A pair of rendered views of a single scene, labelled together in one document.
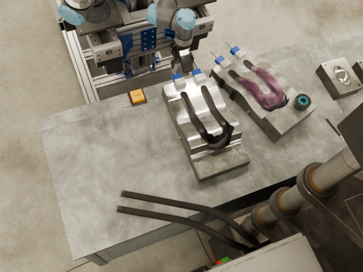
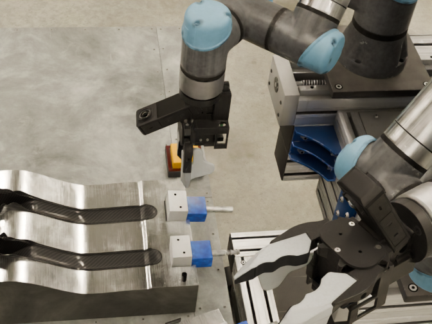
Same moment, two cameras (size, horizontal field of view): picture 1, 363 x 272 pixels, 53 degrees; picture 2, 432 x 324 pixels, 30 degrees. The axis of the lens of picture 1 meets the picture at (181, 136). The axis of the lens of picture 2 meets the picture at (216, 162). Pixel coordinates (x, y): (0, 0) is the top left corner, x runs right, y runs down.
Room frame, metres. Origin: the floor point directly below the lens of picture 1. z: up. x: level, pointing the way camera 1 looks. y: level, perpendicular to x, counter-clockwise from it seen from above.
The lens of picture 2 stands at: (1.34, -0.88, 2.10)
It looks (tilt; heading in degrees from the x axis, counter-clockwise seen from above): 46 degrees down; 109
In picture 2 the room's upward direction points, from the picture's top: 7 degrees clockwise
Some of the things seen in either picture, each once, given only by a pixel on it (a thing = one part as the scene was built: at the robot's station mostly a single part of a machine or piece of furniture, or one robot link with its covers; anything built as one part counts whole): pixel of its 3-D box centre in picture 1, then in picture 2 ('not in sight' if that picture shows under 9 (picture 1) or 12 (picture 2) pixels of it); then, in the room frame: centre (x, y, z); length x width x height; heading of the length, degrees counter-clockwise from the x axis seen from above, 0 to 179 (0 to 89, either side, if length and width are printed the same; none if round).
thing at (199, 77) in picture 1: (196, 72); (205, 253); (1.05, -0.01, 0.89); 0.13 x 0.05 x 0.05; 32
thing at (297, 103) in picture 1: (302, 102); not in sight; (0.97, -0.55, 0.93); 0.08 x 0.08 x 0.04
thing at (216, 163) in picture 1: (204, 123); (58, 242); (0.79, -0.10, 0.87); 0.50 x 0.26 x 0.14; 32
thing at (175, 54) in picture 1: (181, 47); (202, 113); (0.98, 0.08, 1.15); 0.09 x 0.08 x 0.12; 32
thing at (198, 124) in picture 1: (207, 115); (65, 230); (0.80, -0.10, 0.92); 0.35 x 0.16 x 0.09; 32
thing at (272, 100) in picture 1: (262, 85); not in sight; (1.04, -0.35, 0.90); 0.26 x 0.18 x 0.08; 49
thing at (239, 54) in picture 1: (234, 49); not in sight; (1.26, -0.19, 0.86); 0.13 x 0.05 x 0.05; 49
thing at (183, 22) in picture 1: (184, 24); (206, 38); (0.97, 0.08, 1.31); 0.09 x 0.08 x 0.11; 81
